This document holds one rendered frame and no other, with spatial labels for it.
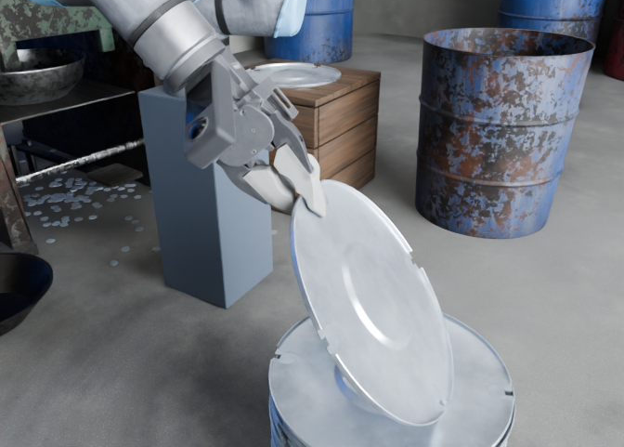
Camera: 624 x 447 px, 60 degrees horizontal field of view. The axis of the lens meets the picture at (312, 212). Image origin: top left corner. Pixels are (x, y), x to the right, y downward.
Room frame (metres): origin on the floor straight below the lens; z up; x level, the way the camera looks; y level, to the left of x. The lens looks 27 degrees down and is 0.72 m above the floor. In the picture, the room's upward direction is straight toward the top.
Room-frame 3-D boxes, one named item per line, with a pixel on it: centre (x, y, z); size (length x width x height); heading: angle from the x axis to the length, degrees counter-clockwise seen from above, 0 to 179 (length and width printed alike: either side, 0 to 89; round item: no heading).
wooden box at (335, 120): (1.61, 0.06, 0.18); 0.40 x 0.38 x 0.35; 58
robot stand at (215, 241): (1.08, 0.22, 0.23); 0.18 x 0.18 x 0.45; 59
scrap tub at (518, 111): (1.45, -0.50, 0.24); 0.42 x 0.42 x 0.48
